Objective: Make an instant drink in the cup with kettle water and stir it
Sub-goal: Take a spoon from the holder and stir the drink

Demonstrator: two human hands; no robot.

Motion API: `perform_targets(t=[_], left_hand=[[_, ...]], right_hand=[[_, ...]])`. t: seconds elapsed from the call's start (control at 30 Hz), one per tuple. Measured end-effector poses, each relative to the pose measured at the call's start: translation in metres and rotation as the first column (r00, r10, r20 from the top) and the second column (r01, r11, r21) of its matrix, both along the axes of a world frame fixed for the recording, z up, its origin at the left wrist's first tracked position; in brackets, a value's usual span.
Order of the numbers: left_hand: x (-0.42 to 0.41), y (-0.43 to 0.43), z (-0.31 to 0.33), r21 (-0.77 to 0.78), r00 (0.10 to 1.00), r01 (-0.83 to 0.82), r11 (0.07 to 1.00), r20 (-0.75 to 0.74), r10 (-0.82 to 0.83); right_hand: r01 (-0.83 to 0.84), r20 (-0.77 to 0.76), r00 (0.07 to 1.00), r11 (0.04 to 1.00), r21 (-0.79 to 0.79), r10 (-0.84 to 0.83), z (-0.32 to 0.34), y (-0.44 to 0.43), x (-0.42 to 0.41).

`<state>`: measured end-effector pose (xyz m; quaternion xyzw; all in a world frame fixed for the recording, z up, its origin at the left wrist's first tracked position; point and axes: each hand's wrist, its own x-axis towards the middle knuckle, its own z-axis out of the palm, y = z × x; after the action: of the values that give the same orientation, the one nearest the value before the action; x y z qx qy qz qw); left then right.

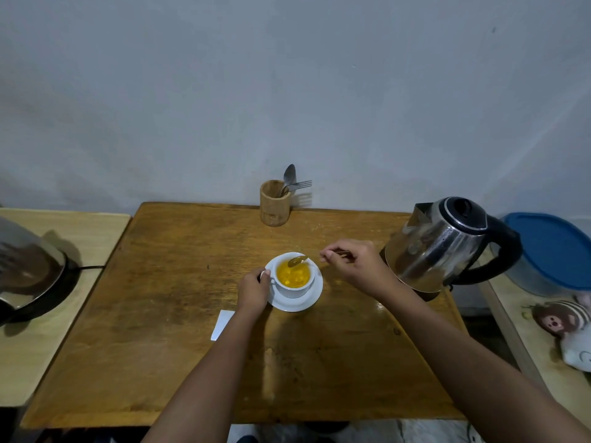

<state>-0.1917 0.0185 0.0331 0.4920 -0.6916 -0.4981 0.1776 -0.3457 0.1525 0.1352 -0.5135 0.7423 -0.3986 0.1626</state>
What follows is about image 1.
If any person's left hand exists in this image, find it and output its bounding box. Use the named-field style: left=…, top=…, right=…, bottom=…
left=237, top=267, right=272, bottom=316

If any person's right hand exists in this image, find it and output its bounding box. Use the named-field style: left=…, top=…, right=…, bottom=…
left=320, top=240, right=398, bottom=301

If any metal teaspoon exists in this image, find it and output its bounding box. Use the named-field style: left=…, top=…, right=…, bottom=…
left=287, top=250, right=352, bottom=268

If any white ceramic cup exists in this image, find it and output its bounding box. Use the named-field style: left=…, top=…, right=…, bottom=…
left=260, top=257, right=319, bottom=299

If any person's left forearm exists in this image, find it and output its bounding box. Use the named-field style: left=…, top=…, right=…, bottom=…
left=142, top=307, right=264, bottom=443

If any person's right forearm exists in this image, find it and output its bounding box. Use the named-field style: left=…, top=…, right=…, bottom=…
left=379, top=281, right=591, bottom=443

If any yellow tea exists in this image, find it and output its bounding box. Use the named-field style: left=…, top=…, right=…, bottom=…
left=276, top=261, right=311, bottom=289

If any white saucer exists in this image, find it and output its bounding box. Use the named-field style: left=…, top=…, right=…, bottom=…
left=264, top=252, right=324, bottom=313

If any white paper slip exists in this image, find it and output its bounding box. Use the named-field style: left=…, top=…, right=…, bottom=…
left=211, top=310, right=236, bottom=342

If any wooden cutlery holder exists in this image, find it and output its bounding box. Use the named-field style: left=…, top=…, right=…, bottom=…
left=259, top=180, right=292, bottom=227

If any stainless steel electric kettle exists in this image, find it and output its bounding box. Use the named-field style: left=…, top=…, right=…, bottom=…
left=384, top=196, right=523, bottom=295

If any metal spoon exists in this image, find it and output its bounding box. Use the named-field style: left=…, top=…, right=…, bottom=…
left=279, top=164, right=297, bottom=197

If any clear plastic container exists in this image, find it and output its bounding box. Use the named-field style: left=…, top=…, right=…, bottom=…
left=488, top=242, right=591, bottom=298

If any blue container lid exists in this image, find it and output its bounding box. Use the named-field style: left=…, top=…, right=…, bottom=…
left=501, top=212, right=591, bottom=291

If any stainless steel pot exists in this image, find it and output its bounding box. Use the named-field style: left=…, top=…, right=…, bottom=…
left=0, top=216, right=68, bottom=310

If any white plush toy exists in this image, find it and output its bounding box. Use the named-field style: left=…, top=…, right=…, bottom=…
left=560, top=325, right=591, bottom=373

